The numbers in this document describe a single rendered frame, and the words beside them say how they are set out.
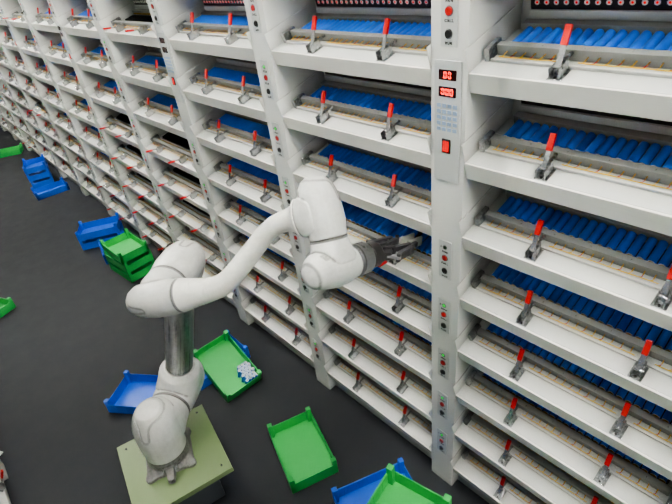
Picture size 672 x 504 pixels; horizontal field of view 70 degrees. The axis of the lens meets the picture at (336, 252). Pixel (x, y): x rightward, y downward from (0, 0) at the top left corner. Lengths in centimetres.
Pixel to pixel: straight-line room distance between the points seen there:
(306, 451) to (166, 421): 64
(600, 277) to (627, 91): 40
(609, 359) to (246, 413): 163
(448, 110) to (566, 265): 43
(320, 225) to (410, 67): 42
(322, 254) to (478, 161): 43
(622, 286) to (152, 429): 149
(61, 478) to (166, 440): 76
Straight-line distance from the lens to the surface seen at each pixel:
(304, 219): 120
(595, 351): 128
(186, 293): 140
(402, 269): 148
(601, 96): 99
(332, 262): 119
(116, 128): 344
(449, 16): 110
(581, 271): 117
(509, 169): 113
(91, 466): 253
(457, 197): 121
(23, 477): 267
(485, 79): 108
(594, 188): 107
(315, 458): 218
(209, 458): 202
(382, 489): 160
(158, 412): 186
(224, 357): 257
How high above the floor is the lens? 181
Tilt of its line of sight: 33 degrees down
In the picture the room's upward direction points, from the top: 8 degrees counter-clockwise
